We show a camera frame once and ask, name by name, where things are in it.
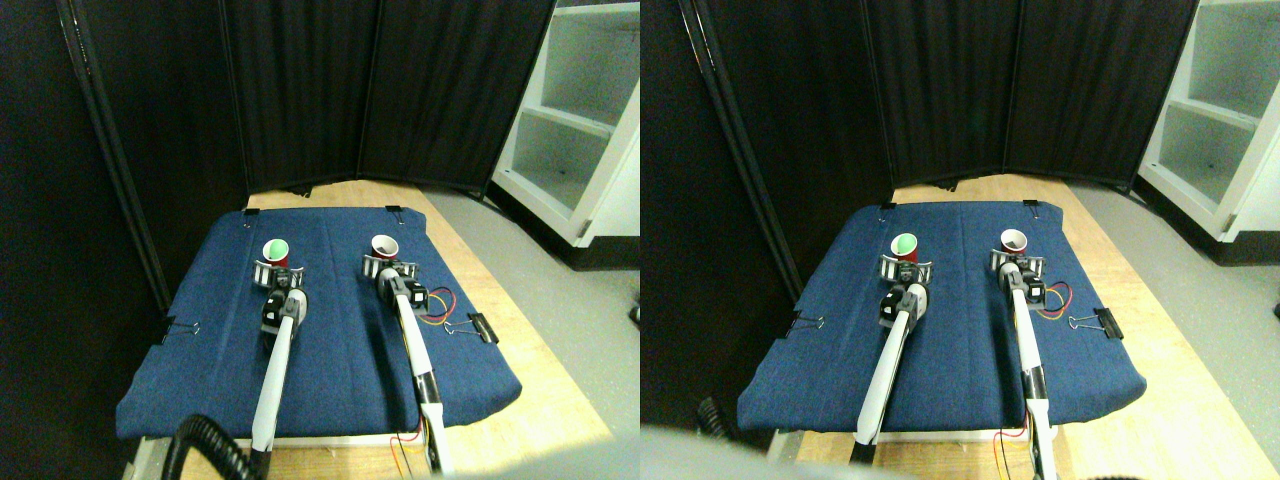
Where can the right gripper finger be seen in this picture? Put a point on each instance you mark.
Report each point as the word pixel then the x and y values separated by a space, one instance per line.
pixel 1036 265
pixel 408 270
pixel 1001 262
pixel 373 267

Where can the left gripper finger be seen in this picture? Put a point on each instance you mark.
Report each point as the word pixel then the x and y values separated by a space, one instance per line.
pixel 296 275
pixel 890 268
pixel 263 273
pixel 925 270

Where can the green ball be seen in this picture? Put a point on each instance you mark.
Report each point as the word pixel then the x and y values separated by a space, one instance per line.
pixel 277 249
pixel 905 243

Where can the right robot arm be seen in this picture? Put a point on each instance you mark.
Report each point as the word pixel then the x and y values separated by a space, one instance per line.
pixel 413 350
pixel 1027 345

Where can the dark blue cloth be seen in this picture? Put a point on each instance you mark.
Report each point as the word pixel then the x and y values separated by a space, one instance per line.
pixel 340 350
pixel 965 350

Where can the low white table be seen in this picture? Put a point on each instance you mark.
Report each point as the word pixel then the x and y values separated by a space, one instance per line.
pixel 950 436
pixel 340 440

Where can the black curtain stand pole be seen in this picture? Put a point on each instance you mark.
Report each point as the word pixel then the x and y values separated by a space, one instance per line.
pixel 115 150
pixel 746 150

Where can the white shelf unit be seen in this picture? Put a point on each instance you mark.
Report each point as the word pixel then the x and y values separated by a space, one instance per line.
pixel 610 190
pixel 1250 185

